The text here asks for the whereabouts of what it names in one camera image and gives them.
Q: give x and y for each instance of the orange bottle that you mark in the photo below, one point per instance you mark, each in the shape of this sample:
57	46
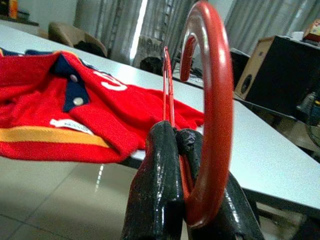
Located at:
13	7

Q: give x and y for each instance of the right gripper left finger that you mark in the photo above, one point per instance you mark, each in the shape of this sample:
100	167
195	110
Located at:
155	187

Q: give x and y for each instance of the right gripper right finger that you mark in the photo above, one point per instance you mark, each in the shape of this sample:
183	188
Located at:
190	150

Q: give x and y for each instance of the brown chair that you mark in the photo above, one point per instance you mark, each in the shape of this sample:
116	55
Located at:
62	32

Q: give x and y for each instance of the black wooden speaker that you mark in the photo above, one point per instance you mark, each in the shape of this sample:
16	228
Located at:
282	75

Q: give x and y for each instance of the grey fuzzy chair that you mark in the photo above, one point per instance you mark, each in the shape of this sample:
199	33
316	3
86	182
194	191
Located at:
152	50

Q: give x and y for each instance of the red polo shirt navy collar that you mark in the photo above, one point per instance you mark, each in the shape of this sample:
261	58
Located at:
30	82

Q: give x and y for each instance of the white table black legs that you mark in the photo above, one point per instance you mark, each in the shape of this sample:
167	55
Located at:
262	155

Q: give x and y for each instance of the yellow box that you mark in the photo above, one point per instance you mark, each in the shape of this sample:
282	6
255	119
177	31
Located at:
313	30

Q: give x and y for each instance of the grey curtain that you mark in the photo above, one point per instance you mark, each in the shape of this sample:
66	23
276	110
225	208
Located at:
112	25

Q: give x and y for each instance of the red plastic hanger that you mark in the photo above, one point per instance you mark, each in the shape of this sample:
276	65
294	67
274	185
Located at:
217	100

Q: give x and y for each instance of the black floor fan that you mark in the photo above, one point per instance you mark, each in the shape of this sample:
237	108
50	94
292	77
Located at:
312	120

